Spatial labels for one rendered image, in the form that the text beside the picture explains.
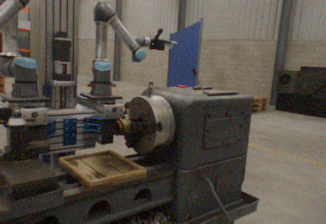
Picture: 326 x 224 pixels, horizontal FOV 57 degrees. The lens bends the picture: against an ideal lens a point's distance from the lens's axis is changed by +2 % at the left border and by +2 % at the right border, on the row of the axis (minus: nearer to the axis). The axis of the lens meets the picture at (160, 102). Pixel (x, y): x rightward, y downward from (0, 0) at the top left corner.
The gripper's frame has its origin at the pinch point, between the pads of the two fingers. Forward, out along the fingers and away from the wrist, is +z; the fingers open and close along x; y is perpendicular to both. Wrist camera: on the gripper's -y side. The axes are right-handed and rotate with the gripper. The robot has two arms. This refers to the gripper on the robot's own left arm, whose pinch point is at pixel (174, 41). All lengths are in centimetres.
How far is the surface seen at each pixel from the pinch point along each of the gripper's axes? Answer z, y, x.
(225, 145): 11, 52, 81
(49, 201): -83, 53, 122
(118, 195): -54, 65, 104
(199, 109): -12, 27, 88
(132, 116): -45, 35, 78
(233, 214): 17, 90, 94
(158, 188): -31, 68, 95
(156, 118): -36, 31, 90
